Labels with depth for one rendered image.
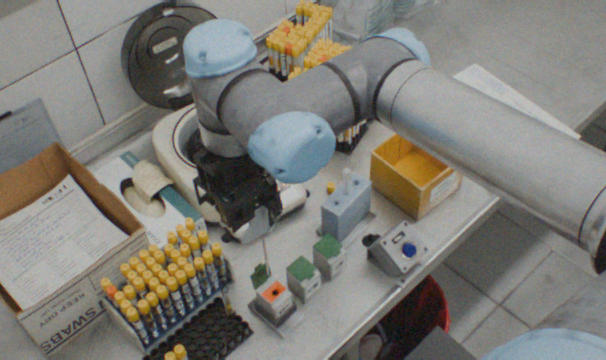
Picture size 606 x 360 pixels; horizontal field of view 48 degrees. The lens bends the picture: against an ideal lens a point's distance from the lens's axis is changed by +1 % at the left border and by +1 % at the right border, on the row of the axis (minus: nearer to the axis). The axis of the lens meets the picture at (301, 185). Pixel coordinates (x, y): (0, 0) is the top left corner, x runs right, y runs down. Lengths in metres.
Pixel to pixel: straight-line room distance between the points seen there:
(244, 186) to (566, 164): 0.42
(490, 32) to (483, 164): 1.17
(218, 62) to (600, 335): 0.44
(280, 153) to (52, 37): 0.76
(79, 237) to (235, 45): 0.69
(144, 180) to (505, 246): 1.44
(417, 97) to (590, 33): 1.19
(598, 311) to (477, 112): 0.24
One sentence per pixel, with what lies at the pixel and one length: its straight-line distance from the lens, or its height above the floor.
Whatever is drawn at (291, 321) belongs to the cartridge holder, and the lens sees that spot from 1.19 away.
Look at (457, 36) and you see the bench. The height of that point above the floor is 0.88.
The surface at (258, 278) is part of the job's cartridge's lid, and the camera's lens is 1.14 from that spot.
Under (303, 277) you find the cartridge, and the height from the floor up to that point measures 0.94.
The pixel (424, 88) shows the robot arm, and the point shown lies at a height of 1.49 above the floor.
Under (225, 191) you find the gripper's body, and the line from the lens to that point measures 0.85.
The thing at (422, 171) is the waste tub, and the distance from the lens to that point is 1.40.
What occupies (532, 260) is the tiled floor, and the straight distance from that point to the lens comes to 2.40.
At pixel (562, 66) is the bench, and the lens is 1.70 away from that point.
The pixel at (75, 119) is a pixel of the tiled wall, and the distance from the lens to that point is 1.44.
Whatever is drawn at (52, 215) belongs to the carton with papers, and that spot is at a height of 0.94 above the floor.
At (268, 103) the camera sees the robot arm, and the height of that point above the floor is 1.48.
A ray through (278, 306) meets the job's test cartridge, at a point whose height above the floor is 0.94.
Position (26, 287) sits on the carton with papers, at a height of 0.94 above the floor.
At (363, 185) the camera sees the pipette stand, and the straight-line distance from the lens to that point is 1.24.
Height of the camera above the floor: 1.94
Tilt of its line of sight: 50 degrees down
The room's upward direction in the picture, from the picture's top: 4 degrees counter-clockwise
